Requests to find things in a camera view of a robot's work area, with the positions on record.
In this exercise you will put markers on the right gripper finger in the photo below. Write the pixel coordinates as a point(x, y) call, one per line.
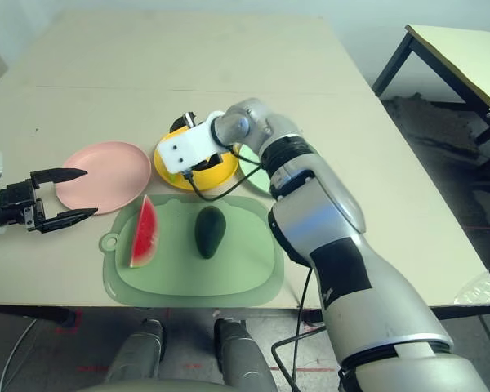
point(186, 121)
point(208, 163)

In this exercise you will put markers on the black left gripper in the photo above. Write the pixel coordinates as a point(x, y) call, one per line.
point(16, 204)

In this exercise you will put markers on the dark green avocado toy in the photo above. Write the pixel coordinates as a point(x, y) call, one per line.
point(209, 232)

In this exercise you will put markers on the watermelon slice toy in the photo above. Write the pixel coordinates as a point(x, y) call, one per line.
point(145, 241)

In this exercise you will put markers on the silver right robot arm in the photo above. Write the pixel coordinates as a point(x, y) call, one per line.
point(330, 204)

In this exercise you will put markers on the yellow plastic plate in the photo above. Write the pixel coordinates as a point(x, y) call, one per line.
point(222, 173)

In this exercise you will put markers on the mint green plastic plate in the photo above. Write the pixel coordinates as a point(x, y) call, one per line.
point(248, 158)

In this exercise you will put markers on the pink plastic plate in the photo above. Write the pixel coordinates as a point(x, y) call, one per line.
point(106, 175)

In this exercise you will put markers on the green cutting board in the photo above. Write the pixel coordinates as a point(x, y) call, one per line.
point(228, 273)

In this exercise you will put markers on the grey robot left leg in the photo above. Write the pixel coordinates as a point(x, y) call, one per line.
point(139, 351)

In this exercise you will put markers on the grey robot torso shell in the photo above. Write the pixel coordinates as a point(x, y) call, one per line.
point(155, 386)

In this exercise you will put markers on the side table with black legs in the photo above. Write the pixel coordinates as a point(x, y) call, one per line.
point(453, 53)

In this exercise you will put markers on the clear plastic bag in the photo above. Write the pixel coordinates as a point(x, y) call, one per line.
point(479, 290)

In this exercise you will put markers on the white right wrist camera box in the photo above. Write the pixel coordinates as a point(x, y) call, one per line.
point(188, 149)

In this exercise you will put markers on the black table frame bar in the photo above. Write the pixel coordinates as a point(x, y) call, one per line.
point(473, 311)
point(24, 313)

